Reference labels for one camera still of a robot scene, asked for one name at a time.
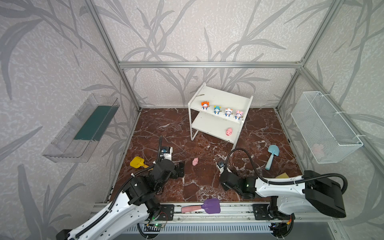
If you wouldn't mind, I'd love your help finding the pink pig toy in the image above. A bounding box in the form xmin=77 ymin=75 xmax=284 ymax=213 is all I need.
xmin=192 ymin=158 xmax=199 ymax=166
xmin=226 ymin=128 xmax=233 ymax=136

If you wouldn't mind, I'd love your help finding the blue green Doraemon figure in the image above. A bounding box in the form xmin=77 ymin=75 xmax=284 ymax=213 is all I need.
xmin=214 ymin=106 xmax=221 ymax=115

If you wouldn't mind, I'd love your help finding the pink toy in basket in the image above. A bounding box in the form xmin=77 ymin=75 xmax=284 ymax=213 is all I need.
xmin=312 ymin=144 xmax=325 ymax=160

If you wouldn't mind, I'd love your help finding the orange hooded Doraemon figure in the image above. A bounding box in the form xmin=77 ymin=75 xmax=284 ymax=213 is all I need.
xmin=201 ymin=101 xmax=210 ymax=111

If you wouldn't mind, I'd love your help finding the clear plastic wall bin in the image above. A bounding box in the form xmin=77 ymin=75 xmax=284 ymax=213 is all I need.
xmin=42 ymin=94 xmax=120 ymax=163

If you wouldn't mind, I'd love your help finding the purple toy spatula pink handle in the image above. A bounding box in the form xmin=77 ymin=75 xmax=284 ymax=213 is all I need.
xmin=181 ymin=198 xmax=221 ymax=214

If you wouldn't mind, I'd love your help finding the pink hooded Doraemon figure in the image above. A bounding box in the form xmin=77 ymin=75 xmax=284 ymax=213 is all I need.
xmin=235 ymin=110 xmax=244 ymax=121

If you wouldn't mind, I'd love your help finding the light blue toy shovel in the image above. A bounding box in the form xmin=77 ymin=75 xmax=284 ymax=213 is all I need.
xmin=265 ymin=145 xmax=280 ymax=171

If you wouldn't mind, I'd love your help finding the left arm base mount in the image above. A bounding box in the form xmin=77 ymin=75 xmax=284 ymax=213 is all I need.
xmin=149 ymin=204 xmax=175 ymax=221

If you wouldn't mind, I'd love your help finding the white two-tier shelf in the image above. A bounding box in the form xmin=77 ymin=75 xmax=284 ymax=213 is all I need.
xmin=188 ymin=83 xmax=253 ymax=149

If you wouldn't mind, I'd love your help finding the yellow sponge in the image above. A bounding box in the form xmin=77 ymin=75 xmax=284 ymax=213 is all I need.
xmin=276 ymin=173 xmax=290 ymax=179

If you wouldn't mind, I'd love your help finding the white hooded Doraemon figure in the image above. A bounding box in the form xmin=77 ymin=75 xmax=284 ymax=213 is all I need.
xmin=225 ymin=108 xmax=233 ymax=118

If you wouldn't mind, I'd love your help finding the white wire mesh basket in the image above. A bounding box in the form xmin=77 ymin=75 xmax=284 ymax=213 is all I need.
xmin=291 ymin=91 xmax=364 ymax=164

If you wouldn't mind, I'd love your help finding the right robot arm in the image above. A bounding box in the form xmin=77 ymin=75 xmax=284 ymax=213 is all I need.
xmin=219 ymin=159 xmax=348 ymax=219

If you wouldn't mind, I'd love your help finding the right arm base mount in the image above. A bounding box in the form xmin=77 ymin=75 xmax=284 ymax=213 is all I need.
xmin=252 ymin=203 xmax=296 ymax=222

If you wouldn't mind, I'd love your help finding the yellow toy shovel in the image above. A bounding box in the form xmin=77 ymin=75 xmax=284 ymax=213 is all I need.
xmin=130 ymin=157 xmax=149 ymax=169

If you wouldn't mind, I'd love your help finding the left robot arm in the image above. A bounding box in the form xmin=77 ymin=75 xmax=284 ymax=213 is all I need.
xmin=56 ymin=145 xmax=184 ymax=240

